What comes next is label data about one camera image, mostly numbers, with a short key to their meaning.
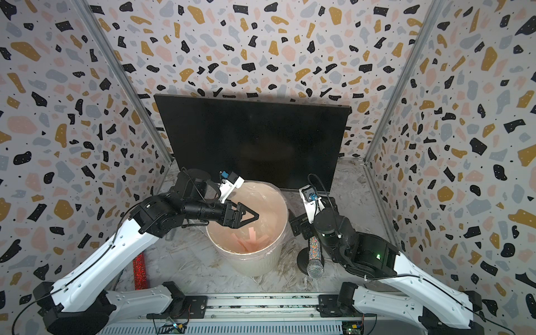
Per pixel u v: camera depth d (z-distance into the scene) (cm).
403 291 41
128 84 88
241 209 53
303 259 86
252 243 80
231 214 54
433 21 73
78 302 37
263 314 73
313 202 49
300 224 52
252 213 58
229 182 56
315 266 63
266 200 78
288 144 98
